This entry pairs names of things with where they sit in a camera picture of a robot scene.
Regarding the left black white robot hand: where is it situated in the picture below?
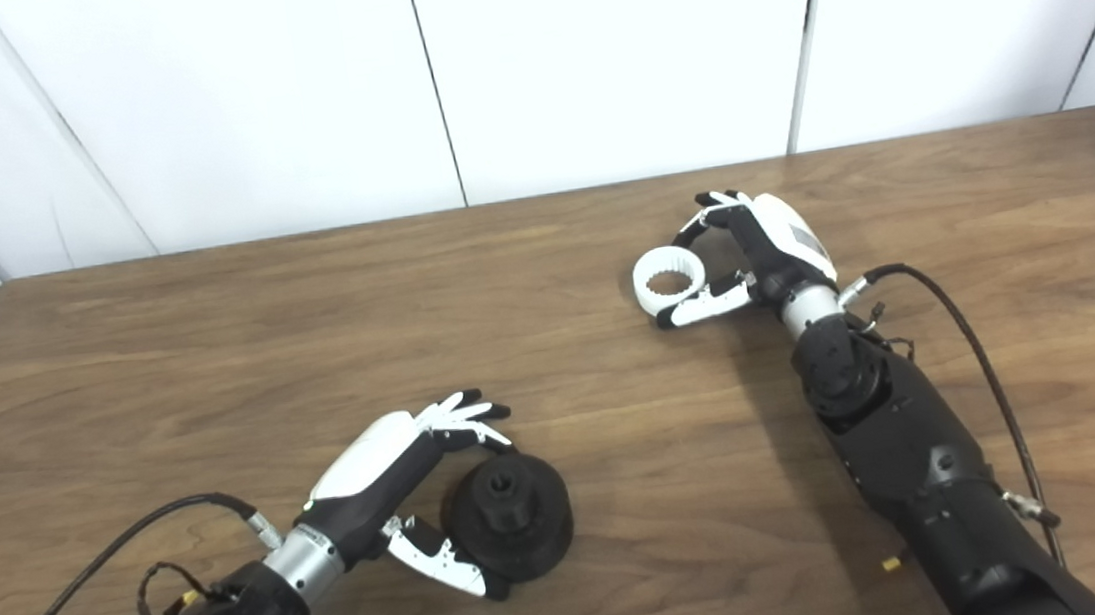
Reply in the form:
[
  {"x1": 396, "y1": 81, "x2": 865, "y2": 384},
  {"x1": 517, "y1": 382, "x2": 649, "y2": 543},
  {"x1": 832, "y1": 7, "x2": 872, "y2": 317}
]
[{"x1": 284, "y1": 385, "x2": 530, "y2": 615}]

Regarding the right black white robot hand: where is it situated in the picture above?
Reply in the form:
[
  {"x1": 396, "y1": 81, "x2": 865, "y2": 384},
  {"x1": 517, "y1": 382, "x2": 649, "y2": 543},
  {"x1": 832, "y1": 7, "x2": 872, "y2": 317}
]
[{"x1": 643, "y1": 180, "x2": 842, "y2": 331}]

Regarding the white toothed ring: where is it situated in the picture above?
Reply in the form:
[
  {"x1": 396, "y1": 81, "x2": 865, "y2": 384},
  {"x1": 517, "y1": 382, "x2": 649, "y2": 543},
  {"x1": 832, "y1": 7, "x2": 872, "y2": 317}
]
[{"x1": 629, "y1": 242, "x2": 711, "y2": 318}]

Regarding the round black part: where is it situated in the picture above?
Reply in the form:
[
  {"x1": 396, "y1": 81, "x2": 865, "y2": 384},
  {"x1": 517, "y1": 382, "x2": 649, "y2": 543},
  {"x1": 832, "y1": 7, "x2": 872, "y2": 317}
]
[{"x1": 435, "y1": 448, "x2": 580, "y2": 590}]

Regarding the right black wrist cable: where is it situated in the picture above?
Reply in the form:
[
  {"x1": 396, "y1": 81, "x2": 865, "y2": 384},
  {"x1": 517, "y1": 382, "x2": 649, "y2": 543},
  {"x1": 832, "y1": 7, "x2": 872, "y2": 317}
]
[{"x1": 835, "y1": 249, "x2": 1068, "y2": 587}]

